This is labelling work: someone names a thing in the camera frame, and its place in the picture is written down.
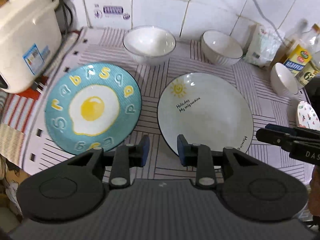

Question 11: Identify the teal fried egg plate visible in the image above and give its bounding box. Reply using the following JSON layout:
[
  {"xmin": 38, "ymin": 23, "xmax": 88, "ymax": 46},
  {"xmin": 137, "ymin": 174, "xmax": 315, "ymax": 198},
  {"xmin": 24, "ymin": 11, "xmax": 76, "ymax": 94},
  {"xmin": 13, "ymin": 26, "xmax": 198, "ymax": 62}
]
[{"xmin": 44, "ymin": 62, "xmax": 142, "ymax": 155}]

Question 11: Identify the white ribbed bowl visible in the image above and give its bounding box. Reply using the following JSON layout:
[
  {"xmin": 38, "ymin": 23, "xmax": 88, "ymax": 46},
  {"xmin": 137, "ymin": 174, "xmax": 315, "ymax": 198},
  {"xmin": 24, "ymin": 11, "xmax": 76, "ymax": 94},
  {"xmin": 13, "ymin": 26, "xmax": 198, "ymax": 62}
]
[{"xmin": 201, "ymin": 30, "xmax": 244, "ymax": 66}]

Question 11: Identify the strawberry print plate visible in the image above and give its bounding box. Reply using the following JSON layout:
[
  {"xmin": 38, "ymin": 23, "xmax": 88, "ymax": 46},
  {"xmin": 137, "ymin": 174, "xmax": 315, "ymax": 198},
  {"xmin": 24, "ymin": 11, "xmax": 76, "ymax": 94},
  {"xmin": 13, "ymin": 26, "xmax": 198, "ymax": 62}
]
[{"xmin": 296, "ymin": 101, "xmax": 320, "ymax": 131}]

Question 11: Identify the striped table mat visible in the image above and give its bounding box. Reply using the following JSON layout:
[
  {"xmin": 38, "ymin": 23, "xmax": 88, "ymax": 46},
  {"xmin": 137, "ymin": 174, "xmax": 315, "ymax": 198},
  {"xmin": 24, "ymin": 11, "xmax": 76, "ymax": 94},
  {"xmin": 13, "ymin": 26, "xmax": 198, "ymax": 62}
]
[{"xmin": 19, "ymin": 28, "xmax": 308, "ymax": 179}]

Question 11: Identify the white sun print plate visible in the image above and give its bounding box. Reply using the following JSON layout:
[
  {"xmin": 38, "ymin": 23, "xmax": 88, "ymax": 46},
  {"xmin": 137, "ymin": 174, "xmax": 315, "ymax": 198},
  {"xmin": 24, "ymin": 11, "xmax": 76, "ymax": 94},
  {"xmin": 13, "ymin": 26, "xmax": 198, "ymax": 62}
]
[{"xmin": 157, "ymin": 73, "xmax": 253, "ymax": 153}]

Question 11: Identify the small white bowl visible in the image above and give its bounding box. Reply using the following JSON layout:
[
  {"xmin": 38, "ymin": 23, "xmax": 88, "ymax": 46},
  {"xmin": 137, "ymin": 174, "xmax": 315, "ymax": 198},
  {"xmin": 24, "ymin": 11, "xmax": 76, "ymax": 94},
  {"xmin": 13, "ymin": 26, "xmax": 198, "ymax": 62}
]
[{"xmin": 270, "ymin": 62, "xmax": 298, "ymax": 98}]

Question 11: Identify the yellow label oil bottle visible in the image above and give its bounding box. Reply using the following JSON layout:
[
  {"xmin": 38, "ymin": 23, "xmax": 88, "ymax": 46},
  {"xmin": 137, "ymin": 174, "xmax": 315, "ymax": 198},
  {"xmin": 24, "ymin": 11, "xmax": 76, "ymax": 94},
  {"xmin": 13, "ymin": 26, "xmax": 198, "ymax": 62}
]
[{"xmin": 281, "ymin": 21, "xmax": 319, "ymax": 76}]

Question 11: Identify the clear vinegar bottle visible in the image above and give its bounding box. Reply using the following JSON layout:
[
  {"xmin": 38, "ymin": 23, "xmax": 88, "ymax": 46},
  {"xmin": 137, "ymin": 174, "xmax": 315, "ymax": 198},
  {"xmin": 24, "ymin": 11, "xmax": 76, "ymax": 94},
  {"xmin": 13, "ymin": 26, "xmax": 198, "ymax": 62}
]
[{"xmin": 296, "ymin": 23, "xmax": 319, "ymax": 88}]

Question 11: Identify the white salt bag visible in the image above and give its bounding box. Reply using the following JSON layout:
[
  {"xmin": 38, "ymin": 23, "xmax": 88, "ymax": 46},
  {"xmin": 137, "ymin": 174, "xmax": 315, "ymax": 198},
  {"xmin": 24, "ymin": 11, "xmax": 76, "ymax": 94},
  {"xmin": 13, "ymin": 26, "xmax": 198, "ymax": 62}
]
[{"xmin": 244, "ymin": 24, "xmax": 285, "ymax": 69}]

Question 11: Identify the large white bowl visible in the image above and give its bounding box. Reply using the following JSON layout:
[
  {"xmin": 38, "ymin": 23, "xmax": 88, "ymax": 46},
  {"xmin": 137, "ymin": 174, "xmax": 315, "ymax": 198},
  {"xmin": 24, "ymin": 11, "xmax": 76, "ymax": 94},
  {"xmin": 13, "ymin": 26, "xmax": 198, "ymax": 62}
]
[{"xmin": 123, "ymin": 25, "xmax": 176, "ymax": 66}]

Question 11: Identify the white rice cooker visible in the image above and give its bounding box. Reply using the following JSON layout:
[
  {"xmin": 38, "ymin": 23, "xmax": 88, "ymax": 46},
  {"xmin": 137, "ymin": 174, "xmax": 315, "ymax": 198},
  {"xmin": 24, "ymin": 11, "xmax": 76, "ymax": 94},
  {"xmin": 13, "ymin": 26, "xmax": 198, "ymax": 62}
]
[{"xmin": 1, "ymin": 0, "xmax": 62, "ymax": 94}]

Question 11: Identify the black rice cooker cord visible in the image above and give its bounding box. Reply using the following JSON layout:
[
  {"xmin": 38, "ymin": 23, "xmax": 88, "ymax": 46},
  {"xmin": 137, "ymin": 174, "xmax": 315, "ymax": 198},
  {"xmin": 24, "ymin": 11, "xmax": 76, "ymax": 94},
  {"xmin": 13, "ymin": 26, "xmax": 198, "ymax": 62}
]
[{"xmin": 53, "ymin": 0, "xmax": 74, "ymax": 40}]

